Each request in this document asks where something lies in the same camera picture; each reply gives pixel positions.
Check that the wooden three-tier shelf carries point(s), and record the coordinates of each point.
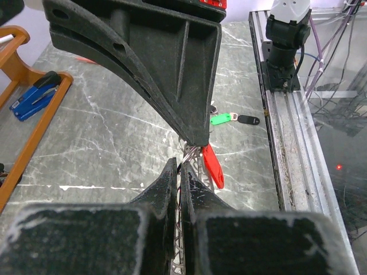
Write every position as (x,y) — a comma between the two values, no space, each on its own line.
(20,74)

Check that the metal disc with keyrings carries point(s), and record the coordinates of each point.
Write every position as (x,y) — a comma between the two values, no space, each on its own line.
(195,158)

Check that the aluminium mounting rail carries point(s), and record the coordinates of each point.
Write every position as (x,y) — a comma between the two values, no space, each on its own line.
(300,169)

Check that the green key tag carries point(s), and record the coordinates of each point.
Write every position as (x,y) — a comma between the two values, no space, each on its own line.
(220,119)

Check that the black key tag upper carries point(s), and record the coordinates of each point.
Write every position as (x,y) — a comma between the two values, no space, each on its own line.
(213,108)

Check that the red key tag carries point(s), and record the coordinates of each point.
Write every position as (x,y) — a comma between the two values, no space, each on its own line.
(213,166)

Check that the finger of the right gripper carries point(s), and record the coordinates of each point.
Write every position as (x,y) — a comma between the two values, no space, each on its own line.
(173,45)
(69,41)

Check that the blue stapler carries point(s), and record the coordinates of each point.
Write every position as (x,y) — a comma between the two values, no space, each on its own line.
(37,97)

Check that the orange pencil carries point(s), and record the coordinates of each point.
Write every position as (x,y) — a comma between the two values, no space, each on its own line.
(82,59)

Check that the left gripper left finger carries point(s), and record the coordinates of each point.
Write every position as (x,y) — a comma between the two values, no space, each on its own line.
(96,238)

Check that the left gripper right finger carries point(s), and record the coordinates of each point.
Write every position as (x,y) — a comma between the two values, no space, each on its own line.
(219,239)

